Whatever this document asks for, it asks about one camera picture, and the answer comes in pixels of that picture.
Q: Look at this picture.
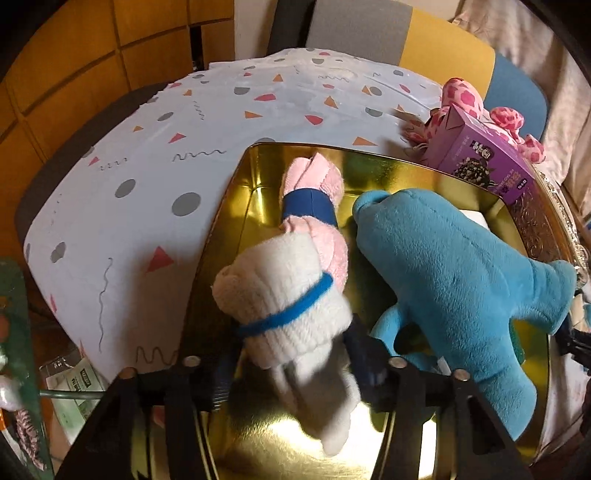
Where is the ornate silver tissue box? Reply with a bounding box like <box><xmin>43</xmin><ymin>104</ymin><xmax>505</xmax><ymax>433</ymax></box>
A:
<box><xmin>508</xmin><ymin>161</ymin><xmax>591</xmax><ymax>273</ymax></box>

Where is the grey yellow blue chair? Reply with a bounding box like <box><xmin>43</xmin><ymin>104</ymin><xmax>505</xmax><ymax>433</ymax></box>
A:
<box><xmin>268</xmin><ymin>0</ymin><xmax>550</xmax><ymax>139</ymax></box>

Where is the purple carton box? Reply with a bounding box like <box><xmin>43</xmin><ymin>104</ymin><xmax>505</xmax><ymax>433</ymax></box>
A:
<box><xmin>424</xmin><ymin>102</ymin><xmax>536</xmax><ymax>206</ymax></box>

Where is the wooden wardrobe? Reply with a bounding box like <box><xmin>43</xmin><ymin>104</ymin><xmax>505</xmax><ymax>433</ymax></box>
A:
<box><xmin>0</xmin><ymin>0</ymin><xmax>236</xmax><ymax>195</ymax></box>

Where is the pink spotted plush toy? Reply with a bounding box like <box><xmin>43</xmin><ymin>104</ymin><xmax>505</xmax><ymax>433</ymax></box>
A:
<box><xmin>401</xmin><ymin>78</ymin><xmax>546</xmax><ymax>164</ymax></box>

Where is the pink and white plush toy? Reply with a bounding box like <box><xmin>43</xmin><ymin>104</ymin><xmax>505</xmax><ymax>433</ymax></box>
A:
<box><xmin>211</xmin><ymin>154</ymin><xmax>363</xmax><ymax>457</ymax></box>

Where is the green translucent container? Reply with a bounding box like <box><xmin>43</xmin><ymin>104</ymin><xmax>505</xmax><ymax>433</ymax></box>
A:
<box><xmin>0</xmin><ymin>258</ymin><xmax>47</xmax><ymax>472</ymax></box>

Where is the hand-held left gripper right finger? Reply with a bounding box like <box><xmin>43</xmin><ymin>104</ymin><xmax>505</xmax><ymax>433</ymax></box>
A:
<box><xmin>346</xmin><ymin>323</ymin><xmax>527</xmax><ymax>480</ymax></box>

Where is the blue plush whale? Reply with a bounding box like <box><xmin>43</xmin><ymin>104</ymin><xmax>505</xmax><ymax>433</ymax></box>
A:
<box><xmin>353</xmin><ymin>187</ymin><xmax>578</xmax><ymax>439</ymax></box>

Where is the white sponge block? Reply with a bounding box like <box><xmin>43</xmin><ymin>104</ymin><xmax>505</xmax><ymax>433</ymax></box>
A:
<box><xmin>462</xmin><ymin>209</ymin><xmax>491</xmax><ymax>230</ymax></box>

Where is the clear plastic bag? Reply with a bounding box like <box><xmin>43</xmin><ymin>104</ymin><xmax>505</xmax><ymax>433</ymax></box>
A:
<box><xmin>39</xmin><ymin>348</ymin><xmax>109</xmax><ymax>430</ymax></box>

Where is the gold metal tin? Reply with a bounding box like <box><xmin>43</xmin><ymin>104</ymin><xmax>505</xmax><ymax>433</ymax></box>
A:
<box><xmin>182</xmin><ymin>142</ymin><xmax>575</xmax><ymax>480</ymax></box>

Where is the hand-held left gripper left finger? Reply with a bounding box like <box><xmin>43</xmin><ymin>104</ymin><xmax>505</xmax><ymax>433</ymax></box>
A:
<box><xmin>55</xmin><ymin>353</ymin><xmax>241</xmax><ymax>480</ymax></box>

